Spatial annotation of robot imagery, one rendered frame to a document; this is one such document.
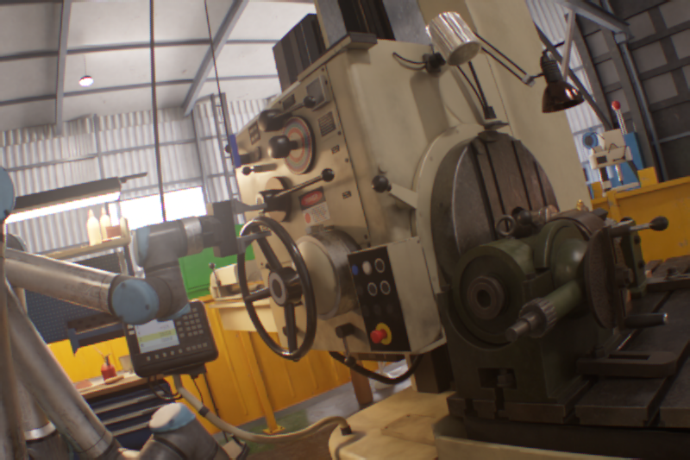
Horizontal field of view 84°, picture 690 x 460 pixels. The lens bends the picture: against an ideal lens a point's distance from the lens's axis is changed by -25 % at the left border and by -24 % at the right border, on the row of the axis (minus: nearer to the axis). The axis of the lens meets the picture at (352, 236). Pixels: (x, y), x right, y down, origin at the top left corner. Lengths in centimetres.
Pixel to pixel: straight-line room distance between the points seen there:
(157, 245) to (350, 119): 57
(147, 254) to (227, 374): 293
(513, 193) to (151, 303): 99
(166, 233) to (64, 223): 1332
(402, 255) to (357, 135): 34
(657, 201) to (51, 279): 321
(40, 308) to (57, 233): 1133
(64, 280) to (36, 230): 1333
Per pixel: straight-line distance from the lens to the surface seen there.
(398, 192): 117
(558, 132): 203
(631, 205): 340
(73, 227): 1438
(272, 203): 153
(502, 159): 140
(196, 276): 517
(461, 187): 124
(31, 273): 114
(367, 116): 124
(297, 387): 424
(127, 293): 97
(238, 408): 402
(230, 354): 395
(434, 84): 147
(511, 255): 86
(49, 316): 306
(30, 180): 1472
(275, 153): 140
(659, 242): 338
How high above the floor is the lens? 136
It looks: 1 degrees up
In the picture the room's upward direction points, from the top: 14 degrees counter-clockwise
